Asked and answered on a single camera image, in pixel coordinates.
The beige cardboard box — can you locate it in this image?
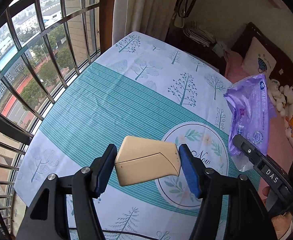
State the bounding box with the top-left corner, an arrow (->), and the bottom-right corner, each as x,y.
114,136 -> 181,186

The white plush toy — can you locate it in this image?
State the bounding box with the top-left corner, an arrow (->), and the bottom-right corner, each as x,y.
267,79 -> 293,117

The purple plastic bag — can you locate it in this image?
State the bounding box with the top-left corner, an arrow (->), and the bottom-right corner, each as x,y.
224,74 -> 276,172

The person's hand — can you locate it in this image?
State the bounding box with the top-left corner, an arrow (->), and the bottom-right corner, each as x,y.
261,187 -> 293,240

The tree print tablecloth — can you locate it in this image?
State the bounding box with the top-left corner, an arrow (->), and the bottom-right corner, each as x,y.
13,31 -> 261,240

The white cartoon pillow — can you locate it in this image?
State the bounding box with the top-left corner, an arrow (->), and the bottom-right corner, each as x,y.
242,37 -> 276,78

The beige curtain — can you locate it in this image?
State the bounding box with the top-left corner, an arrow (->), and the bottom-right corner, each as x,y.
112,0 -> 176,44

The stack of books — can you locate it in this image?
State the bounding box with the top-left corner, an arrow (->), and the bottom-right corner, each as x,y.
183,21 -> 216,47

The window metal grille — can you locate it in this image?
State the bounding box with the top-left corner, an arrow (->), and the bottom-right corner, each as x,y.
0,0 -> 100,239

